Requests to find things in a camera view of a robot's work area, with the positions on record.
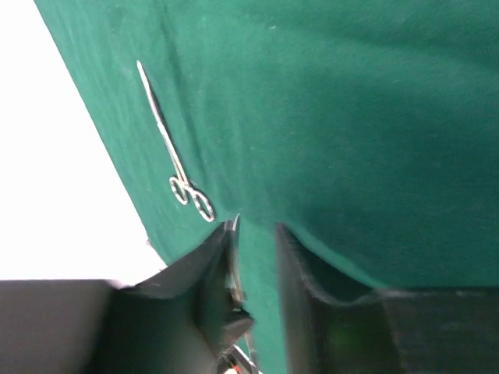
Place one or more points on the green surgical cloth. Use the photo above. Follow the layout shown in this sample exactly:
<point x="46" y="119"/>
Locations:
<point x="369" y="127"/>

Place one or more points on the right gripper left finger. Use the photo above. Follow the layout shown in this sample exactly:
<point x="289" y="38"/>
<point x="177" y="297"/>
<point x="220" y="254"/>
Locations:
<point x="184" y="319"/>

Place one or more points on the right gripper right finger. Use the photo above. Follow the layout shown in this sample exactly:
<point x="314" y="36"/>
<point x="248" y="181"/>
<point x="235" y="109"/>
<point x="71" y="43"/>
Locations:
<point x="335" y="324"/>

